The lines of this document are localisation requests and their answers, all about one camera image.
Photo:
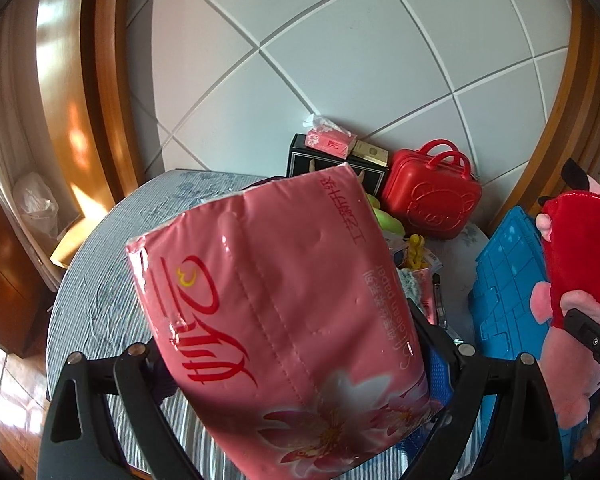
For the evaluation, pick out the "black gift box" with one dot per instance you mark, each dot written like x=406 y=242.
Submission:
x=310 y=162

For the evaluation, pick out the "pink tissue box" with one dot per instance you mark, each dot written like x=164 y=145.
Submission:
x=330 y=142

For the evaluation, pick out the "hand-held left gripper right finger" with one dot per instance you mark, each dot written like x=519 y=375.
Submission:
x=440 y=375

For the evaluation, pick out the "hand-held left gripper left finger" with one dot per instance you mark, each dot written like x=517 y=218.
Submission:
x=157 y=382

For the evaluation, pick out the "wooden cabinet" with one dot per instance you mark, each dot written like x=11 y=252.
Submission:
x=10 y=285

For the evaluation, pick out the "clear plastic bag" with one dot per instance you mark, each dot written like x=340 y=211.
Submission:
x=35 y=205

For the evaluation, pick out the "lime green plush toy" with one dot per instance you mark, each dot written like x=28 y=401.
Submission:
x=387 y=222

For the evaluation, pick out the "pink tissue pack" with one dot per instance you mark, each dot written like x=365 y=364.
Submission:
x=280 y=320

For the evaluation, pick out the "yellow plastic toy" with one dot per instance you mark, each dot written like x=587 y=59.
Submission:
x=415 y=250

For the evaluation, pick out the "grey plush toy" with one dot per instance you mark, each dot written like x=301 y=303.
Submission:
x=411 y=285

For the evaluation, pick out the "blue plastic folding crate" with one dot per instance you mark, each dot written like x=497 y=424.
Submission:
x=505 y=280

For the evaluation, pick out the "pink pig plush red dress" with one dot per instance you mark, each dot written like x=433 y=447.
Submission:
x=580 y=250

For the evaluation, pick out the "cream cardboard box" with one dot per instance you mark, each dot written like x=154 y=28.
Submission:
x=370 y=152

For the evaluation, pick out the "red toy suitcase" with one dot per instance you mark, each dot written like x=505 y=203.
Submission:
x=430 y=200

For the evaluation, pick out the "brown cardboard box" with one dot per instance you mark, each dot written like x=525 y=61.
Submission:
x=72 y=242

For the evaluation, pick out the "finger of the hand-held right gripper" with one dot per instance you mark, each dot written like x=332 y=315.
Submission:
x=592 y=340

